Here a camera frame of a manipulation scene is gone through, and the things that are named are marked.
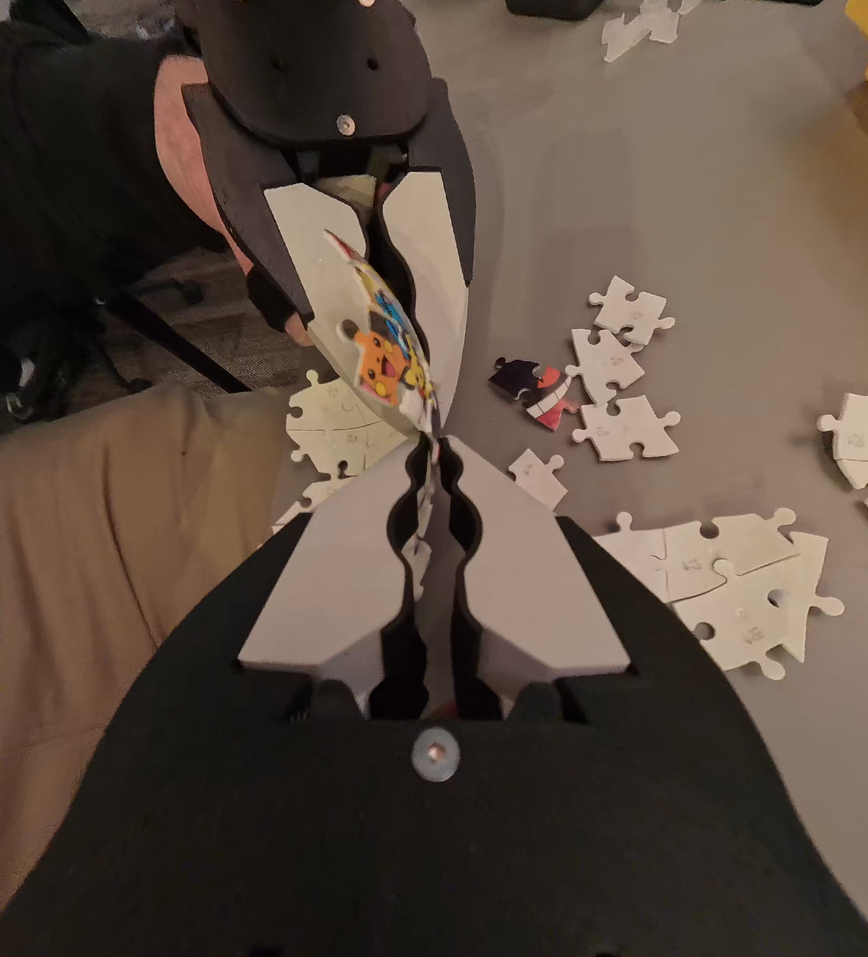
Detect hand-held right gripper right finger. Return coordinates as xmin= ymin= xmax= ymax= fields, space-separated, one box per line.
xmin=440 ymin=435 xmax=633 ymax=687

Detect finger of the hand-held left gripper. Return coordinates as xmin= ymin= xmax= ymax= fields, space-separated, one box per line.
xmin=369 ymin=170 xmax=472 ymax=438
xmin=262 ymin=181 xmax=379 ymax=388

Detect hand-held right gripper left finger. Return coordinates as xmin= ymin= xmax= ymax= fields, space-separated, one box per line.
xmin=237 ymin=434 xmax=435 ymax=685

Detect partly built puzzle ball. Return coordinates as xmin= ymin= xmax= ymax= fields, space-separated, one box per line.
xmin=323 ymin=230 xmax=444 ymax=543

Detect person's left forearm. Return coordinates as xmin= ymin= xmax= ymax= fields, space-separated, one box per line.
xmin=0 ymin=22 xmax=207 ymax=300

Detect red black puzzle piece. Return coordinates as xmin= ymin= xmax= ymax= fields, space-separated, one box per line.
xmin=488 ymin=358 xmax=581 ymax=433

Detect person's left hand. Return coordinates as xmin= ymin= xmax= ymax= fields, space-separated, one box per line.
xmin=152 ymin=56 xmax=317 ymax=348

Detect person's khaki pants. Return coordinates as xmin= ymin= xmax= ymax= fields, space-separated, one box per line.
xmin=0 ymin=380 xmax=315 ymax=957

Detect black device with lit screen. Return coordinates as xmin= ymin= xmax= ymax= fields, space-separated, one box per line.
xmin=505 ymin=0 xmax=601 ymax=22

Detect black bag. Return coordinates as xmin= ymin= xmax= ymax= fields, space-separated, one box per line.
xmin=0 ymin=295 xmax=132 ymax=444

